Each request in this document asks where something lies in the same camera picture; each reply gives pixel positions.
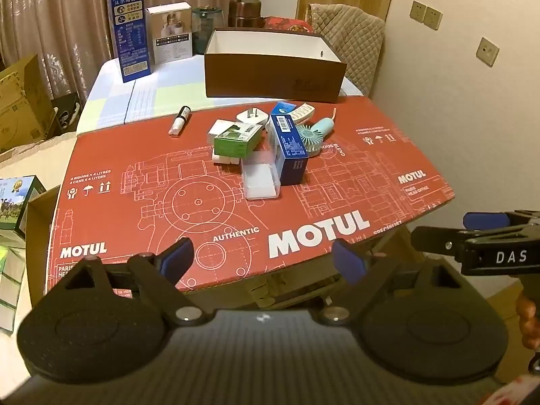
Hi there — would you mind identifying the white ridged strip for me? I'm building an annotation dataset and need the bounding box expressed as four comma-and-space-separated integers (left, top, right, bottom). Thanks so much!
290, 103, 316, 122

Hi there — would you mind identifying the tall blue milk carton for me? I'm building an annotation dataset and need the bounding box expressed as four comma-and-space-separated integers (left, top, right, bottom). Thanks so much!
106, 0, 153, 83

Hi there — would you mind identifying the white plug charger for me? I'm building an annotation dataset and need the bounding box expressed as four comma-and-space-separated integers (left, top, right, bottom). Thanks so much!
235, 107, 271, 129

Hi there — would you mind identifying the person's right hand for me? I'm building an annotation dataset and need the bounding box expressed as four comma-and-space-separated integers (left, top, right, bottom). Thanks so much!
517, 290, 540, 352

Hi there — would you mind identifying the red white printed clothing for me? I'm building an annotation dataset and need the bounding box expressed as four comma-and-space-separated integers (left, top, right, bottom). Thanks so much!
498, 380, 540, 405

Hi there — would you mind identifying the beige curtain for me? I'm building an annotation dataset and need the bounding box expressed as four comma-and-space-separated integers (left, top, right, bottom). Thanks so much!
0, 0, 245, 102

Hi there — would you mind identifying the mint handheld fan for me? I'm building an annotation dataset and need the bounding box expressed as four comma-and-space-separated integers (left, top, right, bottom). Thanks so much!
295, 107, 338, 145

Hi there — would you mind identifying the white pen tube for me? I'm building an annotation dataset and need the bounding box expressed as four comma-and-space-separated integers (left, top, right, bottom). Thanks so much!
169, 106, 192, 138

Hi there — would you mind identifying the blue box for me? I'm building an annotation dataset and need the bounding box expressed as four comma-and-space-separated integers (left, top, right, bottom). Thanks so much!
269, 114, 308, 186

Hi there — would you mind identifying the red printed cardboard sheet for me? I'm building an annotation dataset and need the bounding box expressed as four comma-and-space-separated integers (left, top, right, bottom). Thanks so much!
44, 97, 456, 296

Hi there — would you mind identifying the red snack bag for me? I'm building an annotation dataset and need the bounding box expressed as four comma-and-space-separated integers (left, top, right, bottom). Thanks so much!
264, 16, 315, 33

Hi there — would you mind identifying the stack of green white cartons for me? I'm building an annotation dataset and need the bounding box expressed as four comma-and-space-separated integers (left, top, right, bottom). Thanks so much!
0, 240, 30, 334

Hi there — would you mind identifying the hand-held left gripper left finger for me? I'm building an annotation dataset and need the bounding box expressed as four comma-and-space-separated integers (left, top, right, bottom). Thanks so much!
44, 237, 212, 325

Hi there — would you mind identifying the brown metal canister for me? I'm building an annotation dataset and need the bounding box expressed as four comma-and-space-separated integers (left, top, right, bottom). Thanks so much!
228, 0, 264, 29

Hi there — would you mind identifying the pastel checked tablecloth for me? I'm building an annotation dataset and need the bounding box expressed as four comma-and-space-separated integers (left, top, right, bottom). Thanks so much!
76, 53, 363, 133

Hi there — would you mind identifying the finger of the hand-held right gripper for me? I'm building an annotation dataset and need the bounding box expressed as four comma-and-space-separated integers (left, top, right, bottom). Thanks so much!
411, 225, 465, 259
462, 210, 540, 231

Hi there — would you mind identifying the plain brown cardboard box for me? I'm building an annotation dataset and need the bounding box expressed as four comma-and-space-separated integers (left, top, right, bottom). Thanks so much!
25, 186, 62, 304

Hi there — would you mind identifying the glass jar with green lid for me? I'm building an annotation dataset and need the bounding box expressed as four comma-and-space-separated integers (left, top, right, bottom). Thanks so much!
192, 5, 224, 55

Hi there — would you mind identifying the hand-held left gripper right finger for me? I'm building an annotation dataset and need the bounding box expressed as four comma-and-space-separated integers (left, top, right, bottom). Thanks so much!
318, 238, 482, 325

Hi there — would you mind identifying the white product box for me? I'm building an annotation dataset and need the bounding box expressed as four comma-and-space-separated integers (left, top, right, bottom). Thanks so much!
145, 2, 194, 65

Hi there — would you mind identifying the clear plastic case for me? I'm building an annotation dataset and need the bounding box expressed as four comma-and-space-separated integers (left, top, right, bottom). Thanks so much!
241, 152, 282, 201

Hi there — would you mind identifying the small white box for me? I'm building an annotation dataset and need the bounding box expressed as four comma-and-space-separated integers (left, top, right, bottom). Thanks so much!
207, 119, 242, 166

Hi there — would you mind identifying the black white shoe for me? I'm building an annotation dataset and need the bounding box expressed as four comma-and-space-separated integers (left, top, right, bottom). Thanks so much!
51, 93, 81, 136

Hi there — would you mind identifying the green printed box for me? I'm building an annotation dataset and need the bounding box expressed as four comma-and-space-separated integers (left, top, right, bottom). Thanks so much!
0, 175, 47, 241

